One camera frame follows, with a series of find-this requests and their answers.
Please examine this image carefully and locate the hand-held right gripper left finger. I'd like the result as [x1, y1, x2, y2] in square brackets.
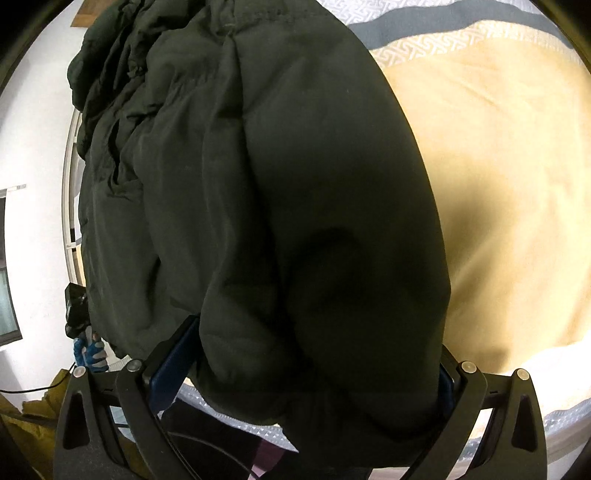
[54, 314, 201, 480]

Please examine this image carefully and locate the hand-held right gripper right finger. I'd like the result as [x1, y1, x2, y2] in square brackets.
[406, 344, 548, 480]

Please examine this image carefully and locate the black puffer coat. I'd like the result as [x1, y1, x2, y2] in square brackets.
[67, 0, 452, 455]

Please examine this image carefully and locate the person's left hand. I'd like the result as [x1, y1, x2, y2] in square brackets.
[73, 332, 110, 373]

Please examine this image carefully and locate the window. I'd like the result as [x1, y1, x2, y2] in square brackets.
[0, 185, 26, 344]

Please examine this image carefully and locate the dark plaid cloth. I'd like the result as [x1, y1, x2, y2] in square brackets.
[159, 404, 301, 480]

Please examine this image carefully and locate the white slatted radiator cover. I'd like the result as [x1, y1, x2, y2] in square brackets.
[61, 111, 88, 287]

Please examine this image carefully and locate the olive yellow cloth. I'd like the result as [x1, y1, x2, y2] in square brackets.
[0, 368, 139, 480]

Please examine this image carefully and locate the bed with striped duvet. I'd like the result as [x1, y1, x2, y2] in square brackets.
[175, 0, 591, 480]

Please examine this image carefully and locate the wooden headboard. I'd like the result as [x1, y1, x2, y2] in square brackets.
[71, 0, 116, 28]

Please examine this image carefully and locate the black cable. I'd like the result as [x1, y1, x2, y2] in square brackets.
[0, 362, 77, 396]

